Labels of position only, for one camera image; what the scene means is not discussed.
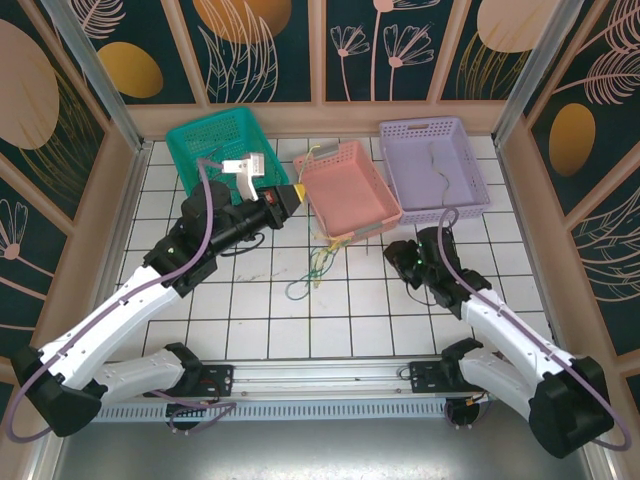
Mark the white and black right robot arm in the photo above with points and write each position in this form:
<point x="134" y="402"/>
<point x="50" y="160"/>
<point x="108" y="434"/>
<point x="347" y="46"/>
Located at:
<point x="505" y="330"/>

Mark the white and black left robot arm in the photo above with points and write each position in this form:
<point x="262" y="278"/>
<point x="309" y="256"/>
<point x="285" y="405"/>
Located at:
<point x="115" y="310"/>

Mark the pink perforated plastic basket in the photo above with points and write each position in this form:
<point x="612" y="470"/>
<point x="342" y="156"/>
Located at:
<point x="350" y="190"/>

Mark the lavender perforated plastic basket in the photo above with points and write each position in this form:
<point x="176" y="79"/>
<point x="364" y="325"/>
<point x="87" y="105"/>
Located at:
<point x="415" y="170"/>

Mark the teal perforated plastic basket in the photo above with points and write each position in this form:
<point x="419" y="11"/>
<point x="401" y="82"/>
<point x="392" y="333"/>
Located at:
<point x="220" y="127"/>

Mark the grey metal panel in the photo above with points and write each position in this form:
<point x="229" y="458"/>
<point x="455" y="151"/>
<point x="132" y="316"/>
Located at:
<point x="320" y="450"/>

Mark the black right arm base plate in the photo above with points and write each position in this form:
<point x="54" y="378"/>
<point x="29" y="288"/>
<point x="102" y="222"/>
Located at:
<point x="425" y="377"/>

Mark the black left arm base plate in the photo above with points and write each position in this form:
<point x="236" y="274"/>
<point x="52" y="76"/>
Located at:
<point x="220" y="380"/>

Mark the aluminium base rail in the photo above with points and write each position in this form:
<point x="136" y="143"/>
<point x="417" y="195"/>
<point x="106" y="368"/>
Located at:
<point x="320" y="372"/>

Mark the aluminium frame post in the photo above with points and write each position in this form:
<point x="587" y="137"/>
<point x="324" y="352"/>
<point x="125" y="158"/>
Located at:
<point x="97" y="75"/>
<point x="537" y="75"/>

